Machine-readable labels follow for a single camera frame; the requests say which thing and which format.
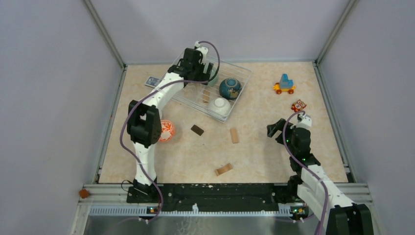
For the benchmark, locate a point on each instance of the light wooden block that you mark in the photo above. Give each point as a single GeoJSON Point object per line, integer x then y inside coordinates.
{"type": "Point", "coordinates": [234, 135]}

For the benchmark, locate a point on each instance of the white ceramic bowl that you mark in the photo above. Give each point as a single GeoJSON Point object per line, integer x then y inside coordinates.
{"type": "Point", "coordinates": [219, 107]}

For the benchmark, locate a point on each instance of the notched wooden block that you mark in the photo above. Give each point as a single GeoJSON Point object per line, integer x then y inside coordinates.
{"type": "Point", "coordinates": [224, 169]}

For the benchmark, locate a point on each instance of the wooden block in rack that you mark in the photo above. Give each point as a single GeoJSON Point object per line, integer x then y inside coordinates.
{"type": "Point", "coordinates": [206, 96]}

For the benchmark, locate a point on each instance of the light green ceramic bowl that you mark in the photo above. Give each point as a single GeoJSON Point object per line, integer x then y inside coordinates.
{"type": "Point", "coordinates": [213, 77]}

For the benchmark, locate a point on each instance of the dark teal patterned bowl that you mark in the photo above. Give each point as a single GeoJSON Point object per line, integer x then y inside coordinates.
{"type": "Point", "coordinates": [230, 88]}

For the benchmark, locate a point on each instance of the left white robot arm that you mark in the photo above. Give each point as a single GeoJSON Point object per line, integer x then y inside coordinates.
{"type": "Point", "coordinates": [143, 123]}

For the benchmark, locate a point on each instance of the white wire dish rack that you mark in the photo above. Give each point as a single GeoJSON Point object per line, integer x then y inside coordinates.
{"type": "Point", "coordinates": [191, 94]}

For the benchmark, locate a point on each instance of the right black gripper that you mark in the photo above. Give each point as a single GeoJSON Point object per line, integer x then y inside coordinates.
{"type": "Point", "coordinates": [272, 129]}

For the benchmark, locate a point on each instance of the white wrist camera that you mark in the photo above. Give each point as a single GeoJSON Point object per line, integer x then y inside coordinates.
{"type": "Point", "coordinates": [204, 51]}
{"type": "Point", "coordinates": [304, 121]}

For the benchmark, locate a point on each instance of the small orange block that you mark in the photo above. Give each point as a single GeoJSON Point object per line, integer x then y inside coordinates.
{"type": "Point", "coordinates": [84, 193]}

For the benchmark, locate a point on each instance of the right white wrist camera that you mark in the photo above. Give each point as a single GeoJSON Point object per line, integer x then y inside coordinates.
{"type": "Point", "coordinates": [304, 121]}

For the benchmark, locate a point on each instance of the dark brown block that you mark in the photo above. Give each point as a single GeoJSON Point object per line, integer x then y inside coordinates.
{"type": "Point", "coordinates": [197, 130]}

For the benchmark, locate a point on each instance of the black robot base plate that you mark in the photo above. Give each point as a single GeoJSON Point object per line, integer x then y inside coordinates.
{"type": "Point", "coordinates": [244, 197]}

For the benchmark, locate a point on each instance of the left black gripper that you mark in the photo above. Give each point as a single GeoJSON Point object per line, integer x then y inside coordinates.
{"type": "Point", "coordinates": [202, 76]}

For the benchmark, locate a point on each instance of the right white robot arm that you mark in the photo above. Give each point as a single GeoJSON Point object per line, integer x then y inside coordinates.
{"type": "Point", "coordinates": [337, 213]}

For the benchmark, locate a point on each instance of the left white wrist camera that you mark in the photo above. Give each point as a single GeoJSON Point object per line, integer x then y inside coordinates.
{"type": "Point", "coordinates": [204, 51]}

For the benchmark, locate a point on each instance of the red owl toy block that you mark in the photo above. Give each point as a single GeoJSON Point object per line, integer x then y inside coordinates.
{"type": "Point", "coordinates": [298, 105]}

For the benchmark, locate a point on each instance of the blue yellow toy train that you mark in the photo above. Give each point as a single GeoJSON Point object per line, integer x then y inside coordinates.
{"type": "Point", "coordinates": [284, 85]}

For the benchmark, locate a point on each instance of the orange patterned white bowl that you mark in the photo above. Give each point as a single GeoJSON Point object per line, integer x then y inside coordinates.
{"type": "Point", "coordinates": [167, 131]}

